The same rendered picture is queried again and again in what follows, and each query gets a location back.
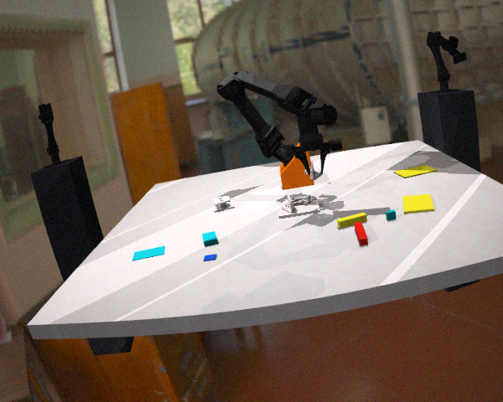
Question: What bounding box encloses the yellow rectangular block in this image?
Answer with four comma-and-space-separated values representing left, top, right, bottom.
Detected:
337, 213, 367, 229

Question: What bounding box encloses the red rectangular bar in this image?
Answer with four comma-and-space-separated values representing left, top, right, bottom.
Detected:
355, 222, 368, 246

